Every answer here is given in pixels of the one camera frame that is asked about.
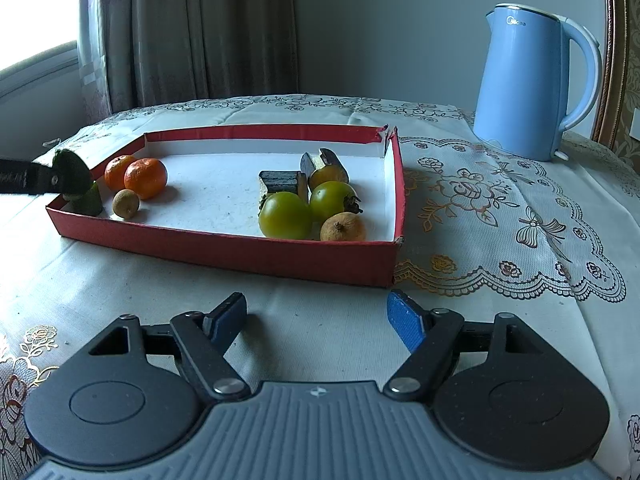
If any window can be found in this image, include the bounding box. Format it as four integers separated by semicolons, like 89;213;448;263
0;0;83;76

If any blue electric kettle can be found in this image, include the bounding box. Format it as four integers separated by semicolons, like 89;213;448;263
472;3;602;162

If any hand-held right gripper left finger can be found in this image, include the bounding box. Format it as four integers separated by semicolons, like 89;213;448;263
87;291;252;402

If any dark green fruit with stem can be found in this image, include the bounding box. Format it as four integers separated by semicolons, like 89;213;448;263
51;148;95;198

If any dark cucumber chunk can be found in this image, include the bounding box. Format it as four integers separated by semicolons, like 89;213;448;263
258;170;309;208

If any brown longan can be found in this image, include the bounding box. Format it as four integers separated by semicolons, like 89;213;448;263
111;189;140;220
320;212;367;242

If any red cardboard box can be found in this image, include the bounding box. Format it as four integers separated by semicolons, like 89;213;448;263
46;124;405;288

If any cut green fruit piece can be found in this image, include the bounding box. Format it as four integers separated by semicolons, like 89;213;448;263
65;181;104;217

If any brown curtain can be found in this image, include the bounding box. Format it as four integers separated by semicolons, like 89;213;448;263
95;0;301;111

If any orange mandarin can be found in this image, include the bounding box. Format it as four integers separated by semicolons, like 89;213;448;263
104;155;137;192
123;158;168;201

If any white sheer curtain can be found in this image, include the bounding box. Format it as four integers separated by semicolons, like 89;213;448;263
75;0;113;121

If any large cucumber piece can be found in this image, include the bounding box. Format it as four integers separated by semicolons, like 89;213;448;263
300;148;350;186

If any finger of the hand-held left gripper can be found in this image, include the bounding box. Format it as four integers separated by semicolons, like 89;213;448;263
30;160;68;197

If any dark wooden frame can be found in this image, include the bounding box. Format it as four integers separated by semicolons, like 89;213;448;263
592;0;628;148

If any green tomato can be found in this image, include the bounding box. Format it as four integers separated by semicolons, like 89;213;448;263
309;180;363;223
258;191;314;240

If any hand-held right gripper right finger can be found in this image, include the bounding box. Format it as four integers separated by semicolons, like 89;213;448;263
382;288;543;402

